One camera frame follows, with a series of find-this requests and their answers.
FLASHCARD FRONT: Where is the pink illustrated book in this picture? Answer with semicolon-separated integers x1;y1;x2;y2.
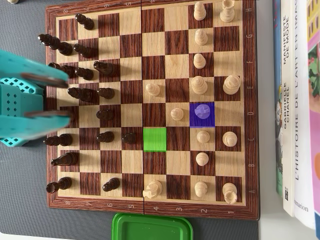
305;0;320;213

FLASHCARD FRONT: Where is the dark wooden pawn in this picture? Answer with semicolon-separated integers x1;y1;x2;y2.
96;87;116;99
96;109;115;121
73;43;95;59
74;13;95;30
96;131;115;144
102;177;121;193
74;67;95;81
121;132;138;145

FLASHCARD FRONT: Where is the light wooden knight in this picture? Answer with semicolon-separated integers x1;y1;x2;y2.
142;180;164;200
194;103;211;120

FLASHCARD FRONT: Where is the dark wooden rook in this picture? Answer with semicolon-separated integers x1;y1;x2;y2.
48;62;79;79
45;176;73;194

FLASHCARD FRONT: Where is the light wooden pawn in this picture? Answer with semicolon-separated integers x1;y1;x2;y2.
194;181;209;198
194;28;209;46
193;53;207;70
193;1;207;21
195;152;210;168
145;82;161;97
170;107;185;122
196;130;211;145

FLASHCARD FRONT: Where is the dark wooden king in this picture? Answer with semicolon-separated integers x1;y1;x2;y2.
37;34;74;56

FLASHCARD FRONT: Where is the light wooden queen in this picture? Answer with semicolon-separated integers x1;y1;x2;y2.
191;75;209;96

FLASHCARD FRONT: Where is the dark wooden bishop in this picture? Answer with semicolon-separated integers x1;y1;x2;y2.
43;133;74;147
67;87;94;102

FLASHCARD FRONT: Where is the light blue illustrated book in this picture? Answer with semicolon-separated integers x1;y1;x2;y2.
272;0;286;199

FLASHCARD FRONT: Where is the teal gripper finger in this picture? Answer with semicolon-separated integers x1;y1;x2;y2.
0;109;73;141
0;49;71;88

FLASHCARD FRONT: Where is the white art history book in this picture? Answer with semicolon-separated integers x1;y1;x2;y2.
292;0;316;230

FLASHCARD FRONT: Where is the white Gabrielle Chanel book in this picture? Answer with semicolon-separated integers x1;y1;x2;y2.
279;0;298;218

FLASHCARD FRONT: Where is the light wooden king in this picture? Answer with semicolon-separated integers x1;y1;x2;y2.
222;74;242;95

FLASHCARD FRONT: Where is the wooden folding chess board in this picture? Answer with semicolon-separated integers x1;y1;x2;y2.
44;0;261;221

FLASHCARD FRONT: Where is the light wooden rook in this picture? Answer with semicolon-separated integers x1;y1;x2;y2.
219;0;236;23
222;182;238;205

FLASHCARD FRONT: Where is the dark wooden knight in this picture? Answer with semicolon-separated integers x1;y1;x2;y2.
50;152;80;167
93;61;117;76

